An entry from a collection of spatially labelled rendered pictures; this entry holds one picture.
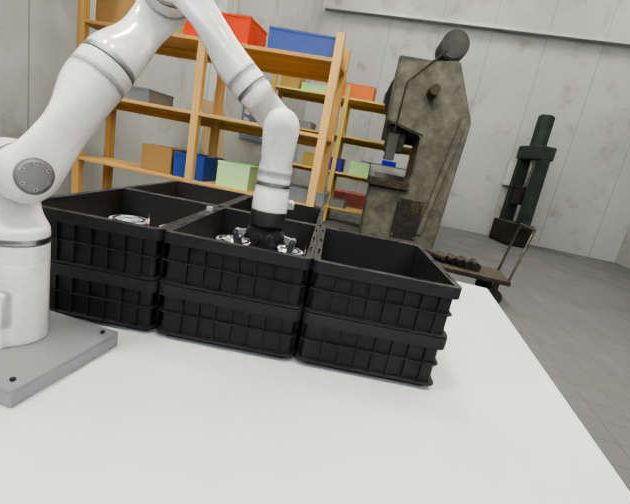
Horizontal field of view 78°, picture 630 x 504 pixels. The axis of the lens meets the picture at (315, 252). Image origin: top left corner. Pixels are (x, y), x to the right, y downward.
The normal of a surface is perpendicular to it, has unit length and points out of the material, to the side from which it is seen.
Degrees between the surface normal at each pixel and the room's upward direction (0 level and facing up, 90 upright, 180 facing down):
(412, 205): 90
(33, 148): 78
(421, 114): 90
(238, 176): 90
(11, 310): 90
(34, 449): 0
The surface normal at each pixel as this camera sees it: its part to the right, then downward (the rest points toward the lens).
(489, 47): -0.23, 0.19
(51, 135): 0.77, 0.14
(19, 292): 0.63, 0.30
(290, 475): 0.18, -0.95
